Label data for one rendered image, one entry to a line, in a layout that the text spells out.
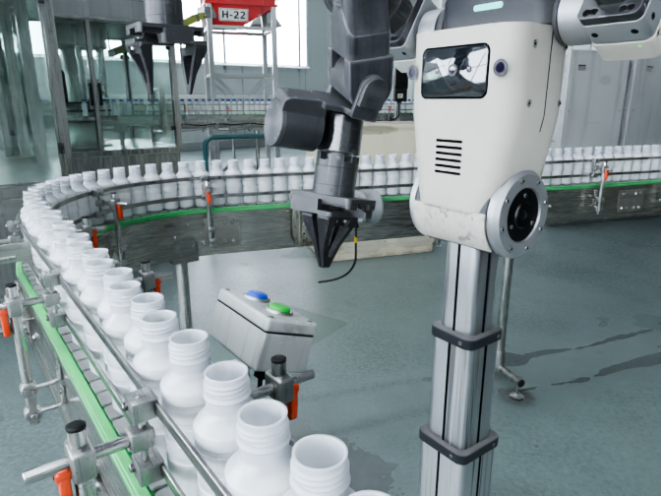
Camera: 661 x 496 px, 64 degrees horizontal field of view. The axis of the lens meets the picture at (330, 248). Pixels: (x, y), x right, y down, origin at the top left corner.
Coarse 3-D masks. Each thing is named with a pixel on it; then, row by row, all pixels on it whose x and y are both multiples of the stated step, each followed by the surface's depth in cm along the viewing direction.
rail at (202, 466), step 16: (32, 240) 104; (48, 288) 97; (64, 288) 80; (80, 304) 71; (80, 336) 77; (112, 352) 60; (96, 368) 69; (128, 368) 55; (144, 384) 51; (128, 416) 58; (160, 416) 47; (176, 432) 44; (192, 448) 42; (208, 480) 39
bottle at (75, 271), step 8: (72, 248) 80; (80, 248) 80; (88, 248) 81; (72, 256) 81; (80, 256) 81; (72, 264) 81; (80, 264) 81; (64, 272) 82; (72, 272) 81; (80, 272) 81; (72, 280) 80; (72, 288) 81; (72, 304) 82; (72, 312) 82; (80, 312) 82; (72, 320) 83; (80, 320) 82; (80, 328) 83; (72, 336) 84
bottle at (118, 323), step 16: (112, 288) 64; (128, 288) 65; (112, 304) 63; (128, 304) 63; (112, 320) 63; (128, 320) 63; (112, 336) 62; (112, 368) 64; (112, 384) 65; (128, 384) 64; (112, 400) 66
